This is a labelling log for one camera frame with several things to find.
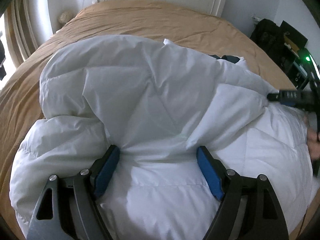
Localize beige window curtain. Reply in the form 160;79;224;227
4;0;39;68

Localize black cluttered shelf unit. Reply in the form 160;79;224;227
250;18;319;89

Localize operator's right hand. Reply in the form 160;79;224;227
304;113;320;161

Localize hanging dark clothes outside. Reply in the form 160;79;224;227
0;40;7;81

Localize tan brown bed cover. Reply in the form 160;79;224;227
0;0;320;240

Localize white puffer down jacket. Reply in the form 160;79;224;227
9;35;319;239

